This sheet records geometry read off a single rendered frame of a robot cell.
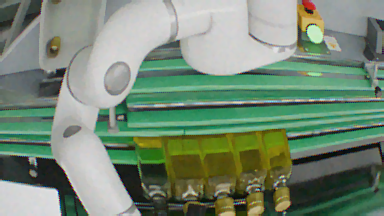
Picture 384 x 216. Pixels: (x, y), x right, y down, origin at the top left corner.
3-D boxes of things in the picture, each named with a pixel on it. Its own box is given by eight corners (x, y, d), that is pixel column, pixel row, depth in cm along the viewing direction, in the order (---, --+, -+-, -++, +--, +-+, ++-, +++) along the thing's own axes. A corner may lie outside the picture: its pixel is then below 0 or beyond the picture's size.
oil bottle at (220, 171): (191, 129, 141) (205, 204, 125) (193, 105, 138) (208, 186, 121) (221, 127, 142) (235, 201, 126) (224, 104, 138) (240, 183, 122)
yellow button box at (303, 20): (292, 22, 142) (301, 40, 136) (292, 0, 137) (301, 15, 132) (314, 26, 143) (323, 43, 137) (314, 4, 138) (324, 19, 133)
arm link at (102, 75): (140, -5, 96) (62, 27, 90) (178, -11, 84) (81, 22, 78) (156, 77, 99) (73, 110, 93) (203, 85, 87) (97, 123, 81)
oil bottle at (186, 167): (160, 130, 140) (174, 205, 124) (161, 106, 137) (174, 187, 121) (190, 129, 141) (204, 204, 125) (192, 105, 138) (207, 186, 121)
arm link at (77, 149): (190, 184, 90) (144, 163, 104) (130, 31, 85) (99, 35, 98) (97, 222, 85) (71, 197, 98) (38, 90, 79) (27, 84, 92)
